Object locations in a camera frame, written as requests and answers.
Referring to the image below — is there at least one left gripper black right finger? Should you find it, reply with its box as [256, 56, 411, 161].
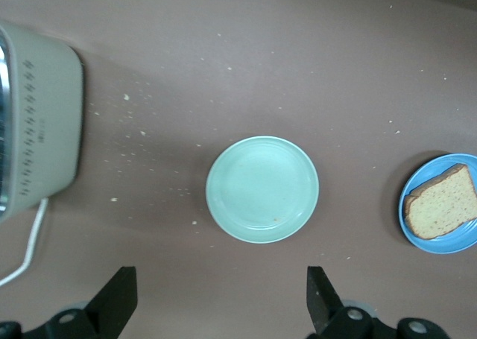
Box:
[306, 266, 397, 339]

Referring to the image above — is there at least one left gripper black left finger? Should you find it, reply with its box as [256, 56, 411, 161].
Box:
[22, 266, 138, 339]

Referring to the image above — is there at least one brown bread slice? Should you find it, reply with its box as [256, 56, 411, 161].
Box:
[404, 162, 477, 240]

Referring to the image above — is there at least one blue round plate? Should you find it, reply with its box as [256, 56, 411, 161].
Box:
[397, 152, 477, 256]

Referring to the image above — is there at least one mint green round plate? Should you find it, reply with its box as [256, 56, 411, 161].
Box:
[205, 136, 320, 245]

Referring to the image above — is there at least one beige chrome toaster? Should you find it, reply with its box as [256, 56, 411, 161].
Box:
[0, 20, 85, 224]

